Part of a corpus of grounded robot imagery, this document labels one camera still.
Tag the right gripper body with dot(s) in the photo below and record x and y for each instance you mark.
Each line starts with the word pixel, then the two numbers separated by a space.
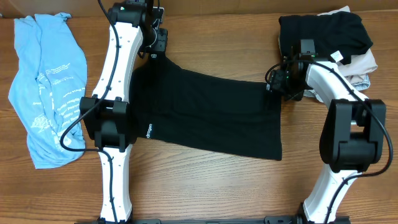
pixel 291 87

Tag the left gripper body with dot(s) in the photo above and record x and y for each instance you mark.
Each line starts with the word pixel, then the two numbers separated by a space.
pixel 158 47

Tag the black t-shirt with logo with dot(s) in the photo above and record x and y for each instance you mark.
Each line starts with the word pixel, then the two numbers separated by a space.
pixel 183 107

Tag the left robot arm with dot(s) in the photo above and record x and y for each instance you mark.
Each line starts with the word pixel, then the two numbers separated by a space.
pixel 134 31

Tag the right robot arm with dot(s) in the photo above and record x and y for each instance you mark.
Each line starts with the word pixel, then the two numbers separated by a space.
pixel 352 137

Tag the folded black garment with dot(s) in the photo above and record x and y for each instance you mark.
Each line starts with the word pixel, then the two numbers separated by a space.
pixel 341 31

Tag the folded light denim garment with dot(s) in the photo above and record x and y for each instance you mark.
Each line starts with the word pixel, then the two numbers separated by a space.
pixel 363 84

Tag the folded beige garment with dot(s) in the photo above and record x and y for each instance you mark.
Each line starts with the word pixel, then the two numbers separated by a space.
pixel 360 64

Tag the light blue printed t-shirt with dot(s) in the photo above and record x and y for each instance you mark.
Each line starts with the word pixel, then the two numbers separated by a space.
pixel 48 87

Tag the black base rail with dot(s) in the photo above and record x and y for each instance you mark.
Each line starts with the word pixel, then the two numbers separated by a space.
pixel 214 221

